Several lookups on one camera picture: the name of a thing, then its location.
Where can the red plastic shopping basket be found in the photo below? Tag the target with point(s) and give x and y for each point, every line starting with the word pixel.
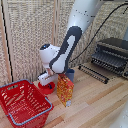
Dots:
pixel 23 103

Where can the black toaster oven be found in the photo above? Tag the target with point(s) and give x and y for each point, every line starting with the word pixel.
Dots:
pixel 113 46

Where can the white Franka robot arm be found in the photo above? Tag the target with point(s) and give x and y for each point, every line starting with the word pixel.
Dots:
pixel 80 20

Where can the black glass oven door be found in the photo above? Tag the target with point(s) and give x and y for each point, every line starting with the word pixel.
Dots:
pixel 94 74

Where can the beige woven folding screen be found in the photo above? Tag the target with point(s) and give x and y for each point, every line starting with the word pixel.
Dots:
pixel 26 33

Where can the red plastic bowl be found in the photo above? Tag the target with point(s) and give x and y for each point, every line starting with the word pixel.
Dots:
pixel 45 90

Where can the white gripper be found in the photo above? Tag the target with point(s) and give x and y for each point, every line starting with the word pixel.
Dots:
pixel 46 78

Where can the blue plastic cup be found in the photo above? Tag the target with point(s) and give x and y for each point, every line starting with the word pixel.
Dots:
pixel 70 76

